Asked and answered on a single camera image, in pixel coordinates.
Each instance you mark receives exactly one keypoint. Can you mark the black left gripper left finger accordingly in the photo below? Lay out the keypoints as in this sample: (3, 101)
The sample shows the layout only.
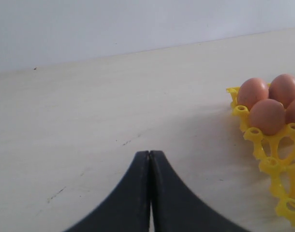
(127, 207)

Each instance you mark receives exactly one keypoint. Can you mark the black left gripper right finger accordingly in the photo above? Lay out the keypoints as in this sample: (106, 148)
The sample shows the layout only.
(176, 208)

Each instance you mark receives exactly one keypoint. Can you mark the brown egg eight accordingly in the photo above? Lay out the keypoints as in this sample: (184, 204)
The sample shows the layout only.
(267, 115)

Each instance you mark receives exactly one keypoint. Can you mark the brown egg one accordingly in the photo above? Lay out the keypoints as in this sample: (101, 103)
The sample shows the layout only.
(252, 91)

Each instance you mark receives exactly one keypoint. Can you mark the brown egg two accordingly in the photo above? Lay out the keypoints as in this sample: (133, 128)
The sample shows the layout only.
(282, 89)

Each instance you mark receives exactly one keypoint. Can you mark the yellow plastic egg tray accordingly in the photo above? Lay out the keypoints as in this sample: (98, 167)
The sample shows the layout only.
(266, 150)

